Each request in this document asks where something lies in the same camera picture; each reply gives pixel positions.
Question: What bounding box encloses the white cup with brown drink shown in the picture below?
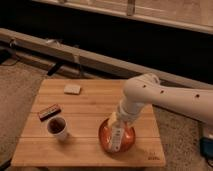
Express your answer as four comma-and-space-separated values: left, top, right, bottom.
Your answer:
47, 117, 68, 141

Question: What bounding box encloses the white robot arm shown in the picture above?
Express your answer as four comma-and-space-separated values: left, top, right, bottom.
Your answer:
108, 73, 213, 127

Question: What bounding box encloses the white sponge block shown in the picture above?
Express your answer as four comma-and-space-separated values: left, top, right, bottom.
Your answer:
64, 84, 81, 95

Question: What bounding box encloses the brown chocolate bar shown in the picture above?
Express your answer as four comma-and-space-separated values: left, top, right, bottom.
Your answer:
38, 104, 61, 122

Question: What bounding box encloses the wooden table board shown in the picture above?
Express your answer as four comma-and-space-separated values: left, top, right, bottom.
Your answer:
12, 79, 166, 167

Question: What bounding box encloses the small clear bottle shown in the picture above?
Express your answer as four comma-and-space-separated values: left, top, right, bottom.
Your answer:
111, 127, 123, 152

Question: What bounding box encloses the orange ceramic bowl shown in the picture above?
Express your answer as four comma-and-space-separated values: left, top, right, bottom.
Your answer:
98, 119, 136, 153

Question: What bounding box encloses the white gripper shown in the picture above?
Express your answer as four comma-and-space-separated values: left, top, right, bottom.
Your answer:
107, 98, 145, 128

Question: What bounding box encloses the long metal rail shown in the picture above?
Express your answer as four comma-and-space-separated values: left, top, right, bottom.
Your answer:
0, 28, 213, 90

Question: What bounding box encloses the blue device on floor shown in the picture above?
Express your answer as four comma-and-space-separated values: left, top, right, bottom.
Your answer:
199, 123, 213, 160

